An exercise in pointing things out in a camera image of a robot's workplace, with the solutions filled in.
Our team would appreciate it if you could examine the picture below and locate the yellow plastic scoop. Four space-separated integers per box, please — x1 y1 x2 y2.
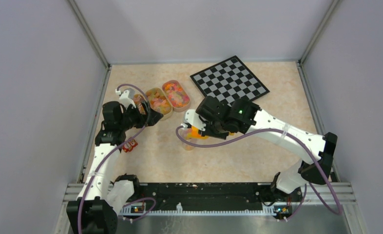
191 127 235 140

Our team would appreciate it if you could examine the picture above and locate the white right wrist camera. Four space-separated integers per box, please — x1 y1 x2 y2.
183 109 206 131

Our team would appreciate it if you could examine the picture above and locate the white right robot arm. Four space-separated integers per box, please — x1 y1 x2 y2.
184 96 338 201

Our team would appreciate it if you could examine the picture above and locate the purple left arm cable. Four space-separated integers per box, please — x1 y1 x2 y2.
77 83 157 234

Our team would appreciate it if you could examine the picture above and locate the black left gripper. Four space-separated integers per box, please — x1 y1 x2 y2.
118 100 163 131

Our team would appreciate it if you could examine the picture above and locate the black white chessboard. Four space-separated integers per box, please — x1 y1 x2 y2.
190 56 269 106

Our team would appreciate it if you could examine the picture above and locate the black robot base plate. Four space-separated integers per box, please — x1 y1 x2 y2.
128 182 302 212

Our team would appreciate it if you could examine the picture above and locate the cream tray with gummies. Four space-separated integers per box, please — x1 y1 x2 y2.
145 87 173 120

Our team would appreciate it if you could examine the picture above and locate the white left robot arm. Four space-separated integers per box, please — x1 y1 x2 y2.
66 101 163 234

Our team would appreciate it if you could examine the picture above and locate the clear glass jar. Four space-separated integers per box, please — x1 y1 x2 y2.
179 128 197 151

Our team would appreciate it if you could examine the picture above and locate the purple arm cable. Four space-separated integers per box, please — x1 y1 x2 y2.
77 83 157 234
175 124 343 223

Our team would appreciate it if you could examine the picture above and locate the yellow tray with lollipops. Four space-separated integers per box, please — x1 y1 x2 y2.
133 94 148 116

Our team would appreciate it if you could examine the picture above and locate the red owl toy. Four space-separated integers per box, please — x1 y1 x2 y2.
122 139 138 153

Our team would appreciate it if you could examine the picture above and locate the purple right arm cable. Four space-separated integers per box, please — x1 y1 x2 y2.
175 124 343 223

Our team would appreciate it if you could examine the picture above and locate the pink tray with candies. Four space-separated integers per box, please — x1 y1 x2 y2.
162 80 191 112

